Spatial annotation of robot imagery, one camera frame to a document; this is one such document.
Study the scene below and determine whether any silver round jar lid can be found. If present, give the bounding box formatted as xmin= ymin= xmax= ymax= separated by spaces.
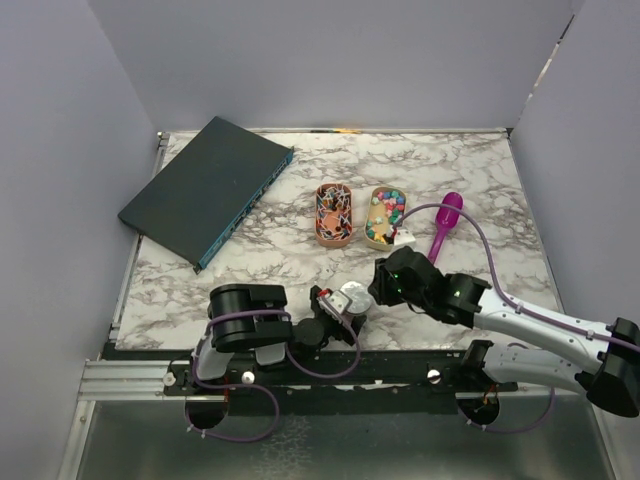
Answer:
xmin=340 ymin=281 xmax=373 ymax=316

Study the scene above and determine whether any purple plastic scoop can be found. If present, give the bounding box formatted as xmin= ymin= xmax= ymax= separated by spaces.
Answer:
xmin=427 ymin=192 xmax=464 ymax=264

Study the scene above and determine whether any beige tray of star candies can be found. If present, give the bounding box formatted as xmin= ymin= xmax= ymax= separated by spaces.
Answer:
xmin=364 ymin=186 xmax=407 ymax=252

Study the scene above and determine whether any pink tray of lollipops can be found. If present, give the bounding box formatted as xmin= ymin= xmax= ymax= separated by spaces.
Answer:
xmin=314 ymin=183 xmax=354 ymax=248

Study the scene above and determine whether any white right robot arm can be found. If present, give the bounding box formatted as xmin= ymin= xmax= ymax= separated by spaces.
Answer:
xmin=368 ymin=246 xmax=639 ymax=418

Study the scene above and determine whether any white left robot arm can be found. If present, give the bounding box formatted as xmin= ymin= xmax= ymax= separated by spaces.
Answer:
xmin=186 ymin=281 xmax=373 ymax=395

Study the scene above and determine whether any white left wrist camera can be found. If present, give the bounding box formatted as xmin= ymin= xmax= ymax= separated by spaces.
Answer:
xmin=317 ymin=289 xmax=352 ymax=324

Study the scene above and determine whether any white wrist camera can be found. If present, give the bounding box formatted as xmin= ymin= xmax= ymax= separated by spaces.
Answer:
xmin=317 ymin=289 xmax=352 ymax=324
xmin=385 ymin=227 xmax=416 ymax=249

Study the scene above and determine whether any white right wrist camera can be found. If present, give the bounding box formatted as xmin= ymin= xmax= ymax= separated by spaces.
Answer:
xmin=385 ymin=227 xmax=416 ymax=249

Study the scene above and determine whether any black mounting rail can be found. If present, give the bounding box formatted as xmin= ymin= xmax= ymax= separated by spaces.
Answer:
xmin=163 ymin=350 xmax=517 ymax=416

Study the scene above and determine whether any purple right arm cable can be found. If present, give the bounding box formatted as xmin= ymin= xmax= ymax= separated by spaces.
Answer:
xmin=392 ymin=203 xmax=640 ymax=434

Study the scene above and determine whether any dark teal network switch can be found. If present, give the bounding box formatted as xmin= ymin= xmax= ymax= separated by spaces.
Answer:
xmin=118 ymin=117 xmax=294 ymax=272

